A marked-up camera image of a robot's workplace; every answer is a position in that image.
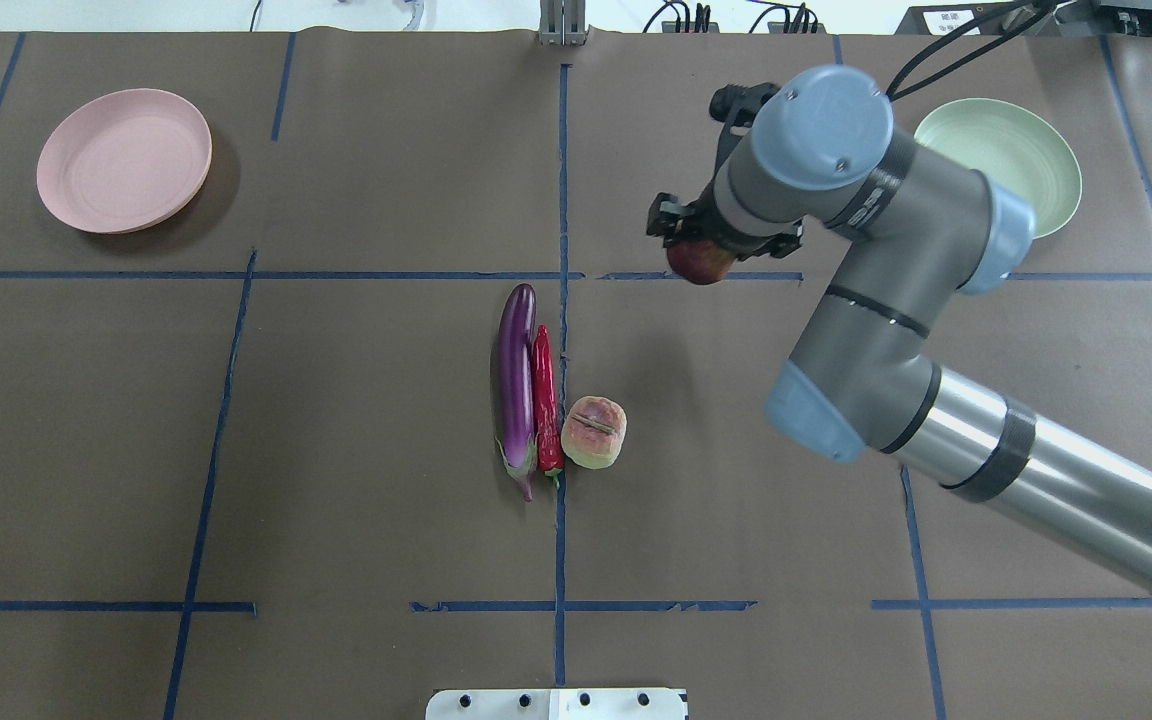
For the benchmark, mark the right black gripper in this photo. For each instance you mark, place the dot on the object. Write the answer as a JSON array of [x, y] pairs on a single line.
[[669, 218]]

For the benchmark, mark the whole pomegranate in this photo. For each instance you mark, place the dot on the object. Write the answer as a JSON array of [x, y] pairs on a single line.
[[700, 262]]

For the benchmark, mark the red chili pepper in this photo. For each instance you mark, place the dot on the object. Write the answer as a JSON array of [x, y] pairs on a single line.
[[546, 408]]

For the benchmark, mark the purple eggplant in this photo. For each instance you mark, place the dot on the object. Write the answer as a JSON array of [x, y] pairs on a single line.
[[516, 424]]

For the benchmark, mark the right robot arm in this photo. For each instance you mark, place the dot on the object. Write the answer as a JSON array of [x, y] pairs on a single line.
[[921, 228]]

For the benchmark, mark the green plate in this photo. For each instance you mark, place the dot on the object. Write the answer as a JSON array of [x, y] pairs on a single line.
[[1014, 147]]

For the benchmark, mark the pink plate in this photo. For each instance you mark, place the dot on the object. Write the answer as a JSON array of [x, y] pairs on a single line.
[[125, 161]]

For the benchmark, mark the aluminium frame post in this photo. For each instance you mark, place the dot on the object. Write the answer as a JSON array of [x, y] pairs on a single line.
[[563, 23]]

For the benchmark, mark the white camera stand base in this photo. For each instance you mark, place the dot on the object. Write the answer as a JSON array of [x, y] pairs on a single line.
[[559, 703]]

